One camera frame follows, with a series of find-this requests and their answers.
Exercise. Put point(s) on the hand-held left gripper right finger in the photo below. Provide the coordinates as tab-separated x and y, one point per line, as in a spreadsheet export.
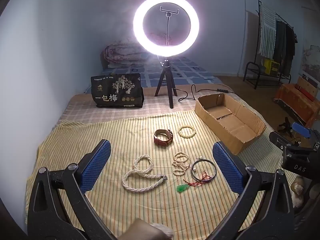
228	165

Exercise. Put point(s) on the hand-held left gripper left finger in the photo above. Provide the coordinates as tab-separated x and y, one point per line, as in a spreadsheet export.
96	165

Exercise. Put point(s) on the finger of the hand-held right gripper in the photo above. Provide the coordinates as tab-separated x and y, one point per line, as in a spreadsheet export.
301	129
280	140

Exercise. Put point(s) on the cardboard box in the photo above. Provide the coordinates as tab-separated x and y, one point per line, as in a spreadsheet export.
232	130

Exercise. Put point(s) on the red leather watch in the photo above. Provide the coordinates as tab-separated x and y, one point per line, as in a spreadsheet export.
157	141

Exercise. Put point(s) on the small black floor tripod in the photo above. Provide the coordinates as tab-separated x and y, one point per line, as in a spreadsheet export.
286	127

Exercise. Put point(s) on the orange cloth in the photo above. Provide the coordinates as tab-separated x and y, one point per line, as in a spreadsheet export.
292	102

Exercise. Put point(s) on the yellow striped cloth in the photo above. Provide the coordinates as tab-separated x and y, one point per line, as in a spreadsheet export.
125	142

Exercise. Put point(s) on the flat cardboard piece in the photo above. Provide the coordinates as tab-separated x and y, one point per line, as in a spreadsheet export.
308	85

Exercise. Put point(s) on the pink checked blanket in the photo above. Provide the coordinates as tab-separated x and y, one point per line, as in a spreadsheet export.
112	115

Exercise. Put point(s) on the black printed snack bag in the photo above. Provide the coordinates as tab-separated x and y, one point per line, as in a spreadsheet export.
117	90

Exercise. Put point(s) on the black metal shoe rack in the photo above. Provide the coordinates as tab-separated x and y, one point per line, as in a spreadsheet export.
250	66

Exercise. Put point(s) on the black hanging garment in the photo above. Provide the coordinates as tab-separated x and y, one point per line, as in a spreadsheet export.
291	50

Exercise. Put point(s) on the tan fabric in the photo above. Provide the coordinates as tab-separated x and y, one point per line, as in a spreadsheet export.
145	230

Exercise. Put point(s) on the dark green hanging garment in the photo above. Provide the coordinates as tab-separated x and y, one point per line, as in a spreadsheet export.
280	40

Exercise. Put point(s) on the grey leaning board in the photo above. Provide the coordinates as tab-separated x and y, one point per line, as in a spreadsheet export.
251	42

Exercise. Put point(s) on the striped hanging cloth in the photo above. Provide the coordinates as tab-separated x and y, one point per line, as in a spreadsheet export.
267	30

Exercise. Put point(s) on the folded floral quilt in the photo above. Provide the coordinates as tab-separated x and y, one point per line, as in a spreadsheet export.
117	55

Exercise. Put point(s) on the black tabletop tripod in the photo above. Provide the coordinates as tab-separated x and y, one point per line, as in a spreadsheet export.
166	65

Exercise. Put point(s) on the black clothes rack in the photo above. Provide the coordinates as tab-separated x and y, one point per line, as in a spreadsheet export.
258	10

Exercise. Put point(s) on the phone holder clamp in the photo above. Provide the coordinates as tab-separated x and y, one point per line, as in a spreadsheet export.
169	17

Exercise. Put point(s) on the wall poster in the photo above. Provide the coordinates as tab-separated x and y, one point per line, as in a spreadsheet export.
311	62

